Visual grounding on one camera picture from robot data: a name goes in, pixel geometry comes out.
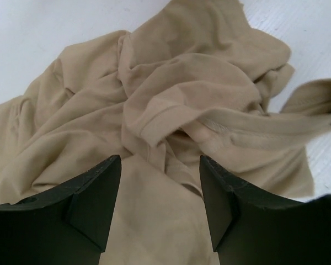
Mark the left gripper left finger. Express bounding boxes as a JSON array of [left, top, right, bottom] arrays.
[[0, 155, 121, 265]]

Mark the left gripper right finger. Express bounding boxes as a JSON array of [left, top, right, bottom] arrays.
[[199, 156, 331, 264]]

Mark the beige t shirt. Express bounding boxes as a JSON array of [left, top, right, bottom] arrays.
[[0, 1, 331, 264]]

